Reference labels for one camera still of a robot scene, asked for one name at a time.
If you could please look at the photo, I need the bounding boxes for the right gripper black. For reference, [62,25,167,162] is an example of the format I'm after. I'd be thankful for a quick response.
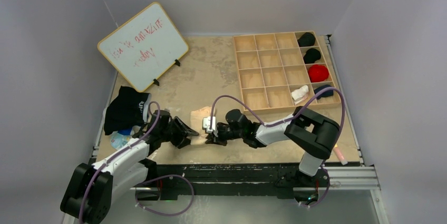
[206,124,245,147]

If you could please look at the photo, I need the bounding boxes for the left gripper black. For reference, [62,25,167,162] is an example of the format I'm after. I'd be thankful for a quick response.
[159,118,197,148]

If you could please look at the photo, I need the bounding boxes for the cream beige underwear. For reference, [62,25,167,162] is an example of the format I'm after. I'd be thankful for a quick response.
[190,106,211,146]

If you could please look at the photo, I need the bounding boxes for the white whiteboard yellow frame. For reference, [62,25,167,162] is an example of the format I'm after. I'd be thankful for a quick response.
[97,2,189,92]

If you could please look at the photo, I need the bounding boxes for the white underwear pink trim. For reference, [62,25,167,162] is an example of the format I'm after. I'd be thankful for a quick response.
[290,85,309,105]

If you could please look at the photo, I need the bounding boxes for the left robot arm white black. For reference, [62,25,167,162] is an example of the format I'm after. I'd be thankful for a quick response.
[60,110,199,223]

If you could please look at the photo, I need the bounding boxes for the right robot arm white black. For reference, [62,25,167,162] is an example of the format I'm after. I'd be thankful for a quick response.
[203,106,342,186]

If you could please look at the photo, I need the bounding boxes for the black underwear white waistband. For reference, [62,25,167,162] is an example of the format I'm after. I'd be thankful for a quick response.
[104,86,151,135]

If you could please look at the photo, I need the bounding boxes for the white blue patterned underwear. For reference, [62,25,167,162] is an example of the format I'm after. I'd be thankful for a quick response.
[110,129,135,150]

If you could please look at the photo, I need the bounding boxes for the navy blue rolled underwear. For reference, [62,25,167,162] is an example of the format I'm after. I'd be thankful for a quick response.
[314,84,334,100]

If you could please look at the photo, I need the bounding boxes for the red rolled underwear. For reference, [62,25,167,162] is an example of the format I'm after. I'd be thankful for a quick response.
[308,65,329,83]

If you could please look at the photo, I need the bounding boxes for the black rolled underwear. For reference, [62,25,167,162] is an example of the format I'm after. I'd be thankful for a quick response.
[303,48,322,64]
[297,32,316,47]

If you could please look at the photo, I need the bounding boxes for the black rolled underwear back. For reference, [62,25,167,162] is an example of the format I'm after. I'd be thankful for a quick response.
[297,32,316,47]

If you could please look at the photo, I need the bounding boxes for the wooden compartment organizer tray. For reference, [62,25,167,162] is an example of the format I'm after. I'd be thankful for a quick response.
[233,31,337,113]

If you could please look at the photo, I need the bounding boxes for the pink yellow marker pen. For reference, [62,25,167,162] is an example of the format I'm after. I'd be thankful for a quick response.
[333,144,348,165]

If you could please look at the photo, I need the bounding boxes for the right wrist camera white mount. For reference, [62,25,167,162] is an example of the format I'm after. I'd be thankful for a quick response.
[202,116,218,137]

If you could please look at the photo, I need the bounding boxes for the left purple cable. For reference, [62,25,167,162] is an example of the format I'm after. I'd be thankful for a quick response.
[78,101,195,224]

